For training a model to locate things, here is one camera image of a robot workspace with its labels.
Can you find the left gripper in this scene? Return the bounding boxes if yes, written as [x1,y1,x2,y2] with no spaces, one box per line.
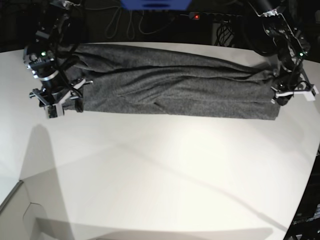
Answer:
[271,80,317,106]

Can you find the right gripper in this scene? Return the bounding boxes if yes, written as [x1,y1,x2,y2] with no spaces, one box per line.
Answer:
[29,78,94,113]

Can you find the grey t-shirt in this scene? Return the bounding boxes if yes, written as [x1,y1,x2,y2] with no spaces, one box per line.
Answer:
[58,42,283,121]

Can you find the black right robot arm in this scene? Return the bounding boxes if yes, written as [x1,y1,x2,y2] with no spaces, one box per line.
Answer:
[23,0,89,118]

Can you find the blue box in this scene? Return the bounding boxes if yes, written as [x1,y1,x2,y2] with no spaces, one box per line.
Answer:
[121,0,191,11]

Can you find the white power strip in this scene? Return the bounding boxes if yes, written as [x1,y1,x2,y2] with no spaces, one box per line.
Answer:
[187,11,243,23]

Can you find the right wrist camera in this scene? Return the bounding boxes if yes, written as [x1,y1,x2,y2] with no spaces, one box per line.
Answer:
[44,104,65,119]

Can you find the grey looped cables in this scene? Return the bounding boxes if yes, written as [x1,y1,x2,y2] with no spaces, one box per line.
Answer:
[104,6,176,40]

